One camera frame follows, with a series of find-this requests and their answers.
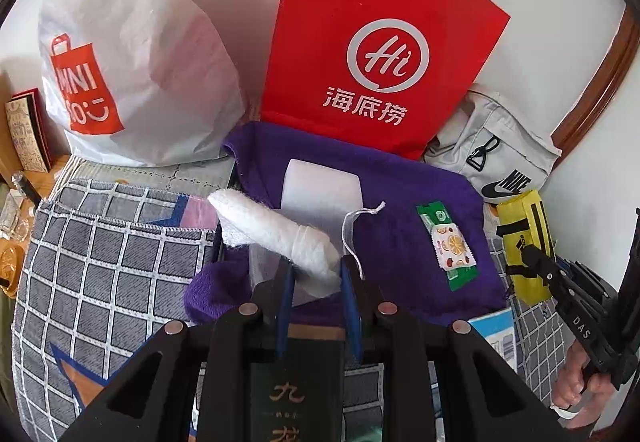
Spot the blue tissue pack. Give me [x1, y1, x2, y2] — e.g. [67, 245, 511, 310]
[467, 308, 519, 376]

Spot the white plastic shopping bag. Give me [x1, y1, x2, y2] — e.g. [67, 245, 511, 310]
[38, 0, 252, 169]

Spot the dark green tea tin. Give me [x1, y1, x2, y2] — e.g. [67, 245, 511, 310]
[249, 324, 347, 442]

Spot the grey waist bag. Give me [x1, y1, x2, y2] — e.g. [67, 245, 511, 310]
[423, 88, 564, 201]

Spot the brown wooden door frame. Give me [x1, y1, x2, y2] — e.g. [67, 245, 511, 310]
[549, 0, 640, 153]

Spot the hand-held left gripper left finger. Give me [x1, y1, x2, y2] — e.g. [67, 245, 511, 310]
[59, 261, 297, 442]

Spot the person's right hand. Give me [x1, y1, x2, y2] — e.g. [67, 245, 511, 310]
[551, 341, 617, 429]

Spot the white sock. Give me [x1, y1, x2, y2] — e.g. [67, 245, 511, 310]
[207, 188, 344, 299]

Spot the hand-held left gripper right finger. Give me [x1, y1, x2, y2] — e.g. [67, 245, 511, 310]
[339, 257, 568, 442]

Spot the wooden nightstand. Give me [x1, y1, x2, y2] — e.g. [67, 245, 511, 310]
[0, 152, 72, 303]

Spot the white drawstring pouch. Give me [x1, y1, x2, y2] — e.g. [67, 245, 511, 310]
[248, 201, 387, 309]

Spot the green wet wipe packet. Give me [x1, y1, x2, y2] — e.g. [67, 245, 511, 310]
[416, 202, 480, 293]

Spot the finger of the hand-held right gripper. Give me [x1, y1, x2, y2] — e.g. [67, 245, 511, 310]
[504, 264, 544, 279]
[519, 243, 572, 299]

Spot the yellow mesh pouch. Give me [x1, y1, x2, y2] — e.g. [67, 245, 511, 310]
[496, 189, 557, 306]

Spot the red paper bag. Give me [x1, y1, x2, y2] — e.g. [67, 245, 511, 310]
[259, 0, 512, 161]

